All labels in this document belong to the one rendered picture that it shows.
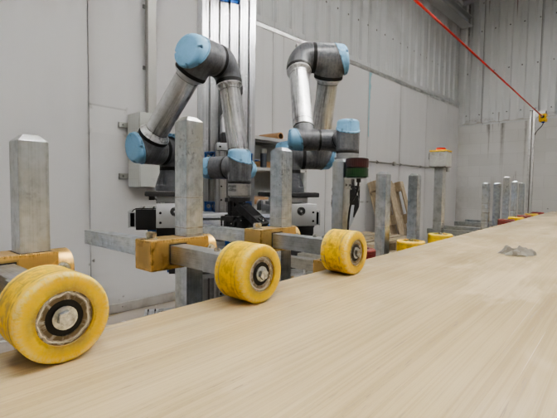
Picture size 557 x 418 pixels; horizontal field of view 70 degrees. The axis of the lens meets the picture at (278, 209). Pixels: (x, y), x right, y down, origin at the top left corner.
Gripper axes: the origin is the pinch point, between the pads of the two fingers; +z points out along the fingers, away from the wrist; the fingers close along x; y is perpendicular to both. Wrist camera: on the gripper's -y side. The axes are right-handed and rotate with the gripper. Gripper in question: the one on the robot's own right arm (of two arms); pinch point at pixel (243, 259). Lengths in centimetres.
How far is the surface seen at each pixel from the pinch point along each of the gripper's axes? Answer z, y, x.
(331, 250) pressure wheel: -12, -53, 29
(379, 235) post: -8.3, -33.8, -27.2
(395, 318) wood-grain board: -8, -72, 44
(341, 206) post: -18.5, -35.3, -2.2
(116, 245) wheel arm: -12, -18, 52
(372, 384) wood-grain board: -8, -78, 60
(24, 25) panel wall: -133, 227, -6
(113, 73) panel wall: -114, 223, -68
